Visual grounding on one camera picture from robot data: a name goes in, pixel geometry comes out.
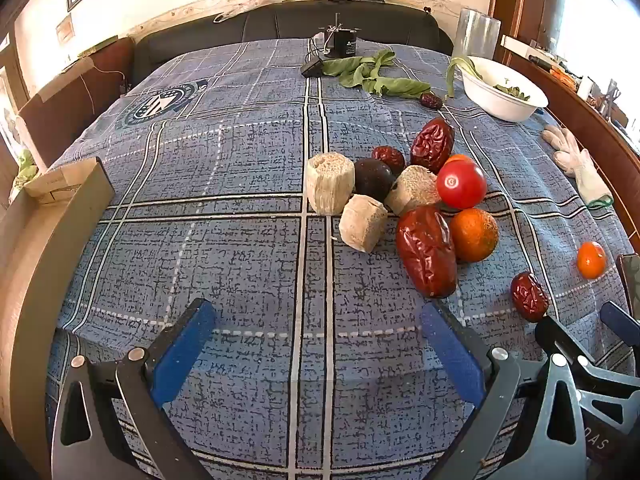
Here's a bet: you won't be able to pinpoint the small orange tangerine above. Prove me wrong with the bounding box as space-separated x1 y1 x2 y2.
576 242 606 280

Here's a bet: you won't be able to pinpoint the large red jujube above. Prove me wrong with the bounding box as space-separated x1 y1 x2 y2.
396 206 458 298

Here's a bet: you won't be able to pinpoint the red tomato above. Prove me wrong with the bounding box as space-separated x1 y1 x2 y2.
436 159 487 210

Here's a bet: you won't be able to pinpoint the beige lotus root back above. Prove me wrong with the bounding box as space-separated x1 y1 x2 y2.
384 165 440 217

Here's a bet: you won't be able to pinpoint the beige lotus root piece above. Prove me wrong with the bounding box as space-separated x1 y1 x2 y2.
338 194 388 254

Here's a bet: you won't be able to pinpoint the small dark red jujube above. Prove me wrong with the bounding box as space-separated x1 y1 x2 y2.
371 145 406 177

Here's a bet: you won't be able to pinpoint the dark plum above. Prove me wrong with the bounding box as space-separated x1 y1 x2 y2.
355 158 396 203

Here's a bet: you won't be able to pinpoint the beige lotus root chunk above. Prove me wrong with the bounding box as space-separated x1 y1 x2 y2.
306 152 355 216

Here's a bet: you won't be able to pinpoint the white work glove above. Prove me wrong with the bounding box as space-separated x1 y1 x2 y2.
541 125 614 209

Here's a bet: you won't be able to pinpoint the cardboard box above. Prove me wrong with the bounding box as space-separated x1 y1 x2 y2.
1 157 114 479

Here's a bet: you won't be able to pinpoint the wooden window counter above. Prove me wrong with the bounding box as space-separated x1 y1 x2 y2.
498 36 640 249

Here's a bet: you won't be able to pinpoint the white bowl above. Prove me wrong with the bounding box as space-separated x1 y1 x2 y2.
461 56 549 122

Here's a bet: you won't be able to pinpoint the leaves in bowl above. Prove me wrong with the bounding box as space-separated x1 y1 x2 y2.
494 79 529 101

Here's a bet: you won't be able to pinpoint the dark jujube near leaves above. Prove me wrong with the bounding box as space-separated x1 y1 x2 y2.
420 92 442 110

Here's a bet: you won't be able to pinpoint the blue plaid tablecloth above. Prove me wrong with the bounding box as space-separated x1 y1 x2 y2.
44 39 634 479

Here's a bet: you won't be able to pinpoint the clear plastic container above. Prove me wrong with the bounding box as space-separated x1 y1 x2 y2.
451 8 501 58

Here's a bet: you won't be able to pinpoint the green leafy vegetable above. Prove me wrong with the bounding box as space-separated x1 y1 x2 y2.
321 49 431 100

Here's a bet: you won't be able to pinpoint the brown wooden cabinet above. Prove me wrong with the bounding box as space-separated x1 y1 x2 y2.
16 37 134 172

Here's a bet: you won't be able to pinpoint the black charger block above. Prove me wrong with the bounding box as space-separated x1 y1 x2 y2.
300 55 323 78

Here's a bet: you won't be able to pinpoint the black sofa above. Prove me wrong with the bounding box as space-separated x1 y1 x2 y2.
132 0 454 84

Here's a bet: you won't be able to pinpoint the small black device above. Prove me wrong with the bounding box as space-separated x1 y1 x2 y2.
321 12 358 58

